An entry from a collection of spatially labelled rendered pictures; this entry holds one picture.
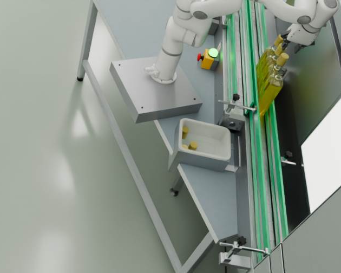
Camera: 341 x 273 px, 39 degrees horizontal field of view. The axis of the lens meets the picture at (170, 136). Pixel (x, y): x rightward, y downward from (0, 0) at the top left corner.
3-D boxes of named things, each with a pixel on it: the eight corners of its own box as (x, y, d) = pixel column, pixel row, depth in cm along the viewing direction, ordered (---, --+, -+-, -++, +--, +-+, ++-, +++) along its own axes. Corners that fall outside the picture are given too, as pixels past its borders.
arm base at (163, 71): (148, 85, 212) (157, 59, 200) (139, 66, 218) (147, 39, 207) (179, 83, 218) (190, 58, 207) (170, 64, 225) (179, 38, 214)
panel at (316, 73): (320, 245, 165) (380, 196, 139) (312, 244, 164) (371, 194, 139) (293, 66, 221) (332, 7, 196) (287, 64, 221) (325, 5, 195)
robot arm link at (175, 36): (163, 37, 211) (172, 7, 199) (190, 49, 211) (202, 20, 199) (156, 50, 204) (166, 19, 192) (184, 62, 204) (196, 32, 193)
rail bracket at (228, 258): (247, 278, 172) (274, 252, 155) (202, 270, 169) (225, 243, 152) (246, 265, 175) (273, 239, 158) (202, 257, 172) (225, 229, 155)
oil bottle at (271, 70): (262, 106, 214) (284, 73, 198) (251, 104, 213) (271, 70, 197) (261, 97, 217) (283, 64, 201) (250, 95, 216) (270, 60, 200)
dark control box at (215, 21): (214, 36, 256) (219, 24, 249) (199, 32, 254) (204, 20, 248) (214, 26, 261) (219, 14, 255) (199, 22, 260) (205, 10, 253)
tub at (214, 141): (223, 171, 202) (231, 160, 195) (172, 161, 198) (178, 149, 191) (223, 140, 213) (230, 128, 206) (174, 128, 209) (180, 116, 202)
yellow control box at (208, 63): (214, 71, 239) (218, 61, 233) (199, 68, 237) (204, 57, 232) (214, 62, 243) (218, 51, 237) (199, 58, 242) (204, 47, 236)
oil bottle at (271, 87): (263, 116, 210) (285, 83, 194) (251, 113, 209) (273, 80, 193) (262, 106, 214) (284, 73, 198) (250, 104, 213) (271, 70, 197)
